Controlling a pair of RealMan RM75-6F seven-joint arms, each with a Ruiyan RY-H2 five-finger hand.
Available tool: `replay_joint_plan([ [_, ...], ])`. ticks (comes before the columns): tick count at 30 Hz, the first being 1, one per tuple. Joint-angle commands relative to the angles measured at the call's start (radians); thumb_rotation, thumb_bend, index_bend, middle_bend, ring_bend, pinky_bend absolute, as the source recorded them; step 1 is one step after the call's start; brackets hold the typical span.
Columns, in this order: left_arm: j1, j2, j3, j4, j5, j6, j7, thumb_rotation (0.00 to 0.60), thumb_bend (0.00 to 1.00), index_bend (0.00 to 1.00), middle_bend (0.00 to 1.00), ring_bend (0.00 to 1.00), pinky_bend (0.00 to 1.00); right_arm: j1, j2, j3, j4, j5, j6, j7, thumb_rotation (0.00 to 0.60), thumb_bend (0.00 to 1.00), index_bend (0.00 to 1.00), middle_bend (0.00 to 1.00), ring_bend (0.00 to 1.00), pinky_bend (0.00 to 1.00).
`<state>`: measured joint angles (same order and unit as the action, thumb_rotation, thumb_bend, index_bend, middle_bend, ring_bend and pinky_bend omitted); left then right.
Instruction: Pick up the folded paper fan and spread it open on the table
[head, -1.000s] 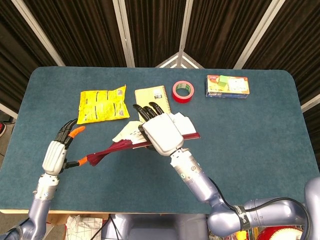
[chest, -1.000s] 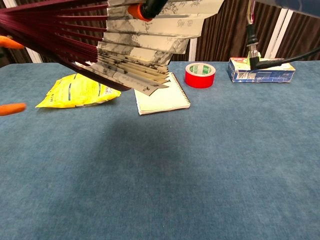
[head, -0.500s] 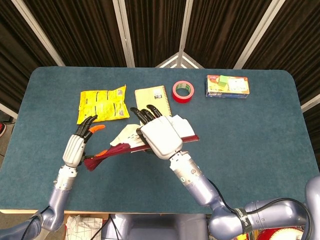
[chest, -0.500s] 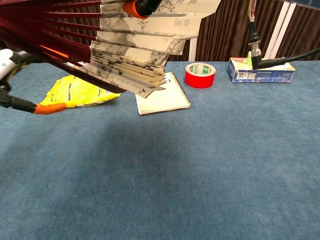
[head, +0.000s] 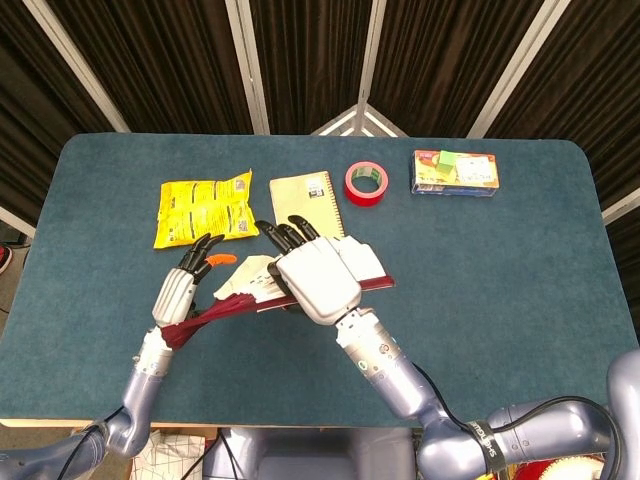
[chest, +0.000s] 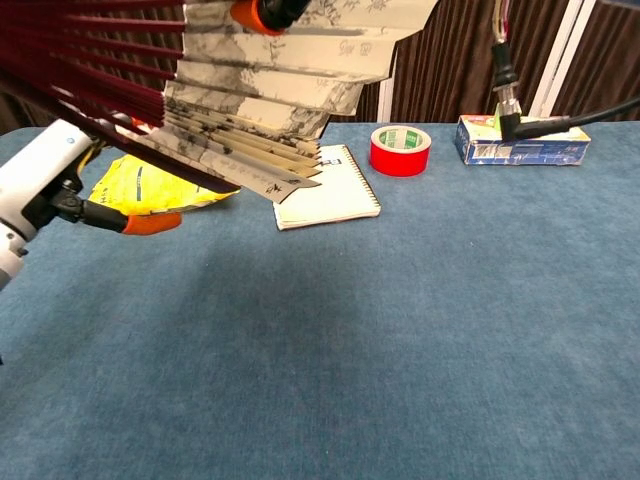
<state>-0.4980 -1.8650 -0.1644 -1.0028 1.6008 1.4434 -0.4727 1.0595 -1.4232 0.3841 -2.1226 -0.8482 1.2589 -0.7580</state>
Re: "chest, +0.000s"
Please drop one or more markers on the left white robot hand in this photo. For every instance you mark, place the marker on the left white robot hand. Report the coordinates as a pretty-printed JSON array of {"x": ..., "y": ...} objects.
[{"x": 35, "y": 175}]

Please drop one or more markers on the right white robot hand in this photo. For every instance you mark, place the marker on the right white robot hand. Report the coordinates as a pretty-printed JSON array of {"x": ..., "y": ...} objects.
[{"x": 265, "y": 15}]

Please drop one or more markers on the paper folding fan red ribs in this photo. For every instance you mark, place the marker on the paper folding fan red ribs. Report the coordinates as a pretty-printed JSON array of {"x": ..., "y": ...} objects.
[{"x": 280, "y": 90}]

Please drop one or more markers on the yellow snack bag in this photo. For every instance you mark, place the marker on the yellow snack bag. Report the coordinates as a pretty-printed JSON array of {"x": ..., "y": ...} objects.
[{"x": 145, "y": 187}]

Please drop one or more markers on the pale yellow spiral notebook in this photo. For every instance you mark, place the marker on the pale yellow spiral notebook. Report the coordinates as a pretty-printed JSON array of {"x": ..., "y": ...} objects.
[{"x": 335, "y": 195}]

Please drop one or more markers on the dark brown pleated curtain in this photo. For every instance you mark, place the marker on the dark brown pleated curtain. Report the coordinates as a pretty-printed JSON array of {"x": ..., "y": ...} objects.
[{"x": 450, "y": 75}]

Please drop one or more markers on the red tape roll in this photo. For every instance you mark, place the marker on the red tape roll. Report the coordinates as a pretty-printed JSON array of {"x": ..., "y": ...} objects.
[{"x": 400, "y": 157}]

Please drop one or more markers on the blue printed cardboard box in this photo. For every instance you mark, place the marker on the blue printed cardboard box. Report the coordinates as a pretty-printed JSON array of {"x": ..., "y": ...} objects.
[{"x": 545, "y": 150}]

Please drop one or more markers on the blue felt table mat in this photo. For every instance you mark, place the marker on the blue felt table mat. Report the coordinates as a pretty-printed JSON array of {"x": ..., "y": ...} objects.
[{"x": 350, "y": 325}]

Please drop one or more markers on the white screen frame post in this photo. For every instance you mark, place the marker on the white screen frame post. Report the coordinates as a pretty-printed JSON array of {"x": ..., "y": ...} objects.
[
  {"x": 386, "y": 102},
  {"x": 557, "y": 60}
]

